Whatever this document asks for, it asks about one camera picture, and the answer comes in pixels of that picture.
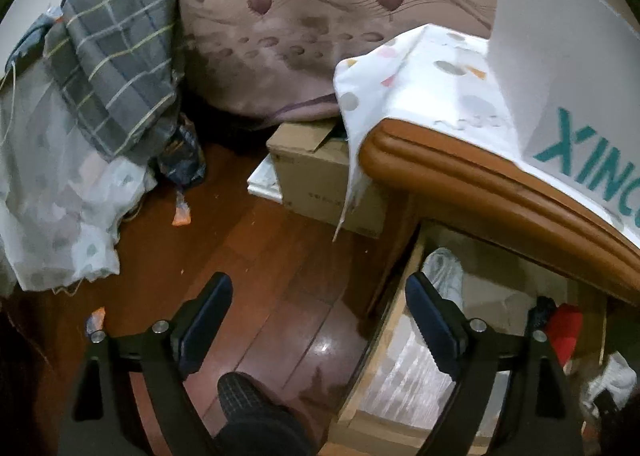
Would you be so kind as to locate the grey white rolled cloth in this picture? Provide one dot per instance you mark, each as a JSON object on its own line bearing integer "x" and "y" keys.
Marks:
{"x": 445, "y": 272}

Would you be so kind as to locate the brown cardboard box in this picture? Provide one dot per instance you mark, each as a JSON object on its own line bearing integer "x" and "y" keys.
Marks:
{"x": 311, "y": 160}

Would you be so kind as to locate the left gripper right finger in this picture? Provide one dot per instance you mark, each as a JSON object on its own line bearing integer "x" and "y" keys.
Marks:
{"x": 538, "y": 415}

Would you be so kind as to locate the white dotted fabric pile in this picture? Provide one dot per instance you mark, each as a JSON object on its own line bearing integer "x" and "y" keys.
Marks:
{"x": 61, "y": 202}

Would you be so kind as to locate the grey plaid cloth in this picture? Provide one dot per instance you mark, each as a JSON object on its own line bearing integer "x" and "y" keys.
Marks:
{"x": 113, "y": 61}

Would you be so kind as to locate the grey white sock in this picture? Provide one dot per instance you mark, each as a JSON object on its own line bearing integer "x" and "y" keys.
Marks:
{"x": 616, "y": 377}

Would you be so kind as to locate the orange blue wrapper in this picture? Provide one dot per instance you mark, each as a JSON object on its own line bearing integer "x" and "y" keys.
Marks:
{"x": 95, "y": 322}

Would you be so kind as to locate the dark blue plastic bag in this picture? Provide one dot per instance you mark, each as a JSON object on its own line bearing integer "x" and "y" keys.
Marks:
{"x": 182, "y": 161}

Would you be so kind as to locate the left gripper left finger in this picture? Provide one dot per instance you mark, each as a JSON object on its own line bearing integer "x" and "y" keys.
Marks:
{"x": 102, "y": 417}

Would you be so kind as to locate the plaid slipper foot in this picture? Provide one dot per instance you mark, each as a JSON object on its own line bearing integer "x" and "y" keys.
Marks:
{"x": 255, "y": 425}

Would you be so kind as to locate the dark blue underwear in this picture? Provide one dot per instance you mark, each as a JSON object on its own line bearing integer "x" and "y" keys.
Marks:
{"x": 539, "y": 315}

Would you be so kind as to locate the orange wrapper on floor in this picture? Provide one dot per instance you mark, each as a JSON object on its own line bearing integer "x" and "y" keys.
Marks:
{"x": 182, "y": 215}

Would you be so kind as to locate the red knitted garment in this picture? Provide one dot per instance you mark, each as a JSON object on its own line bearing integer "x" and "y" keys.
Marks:
{"x": 563, "y": 330}

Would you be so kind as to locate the white patterned cover cloth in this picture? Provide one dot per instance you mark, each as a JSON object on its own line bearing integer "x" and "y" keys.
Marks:
{"x": 438, "y": 80}

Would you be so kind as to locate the white XINCCI shoe box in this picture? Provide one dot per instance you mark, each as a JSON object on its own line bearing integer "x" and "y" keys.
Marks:
{"x": 568, "y": 71}

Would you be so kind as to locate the wooden drawer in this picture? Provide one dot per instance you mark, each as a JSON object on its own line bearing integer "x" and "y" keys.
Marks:
{"x": 398, "y": 392}

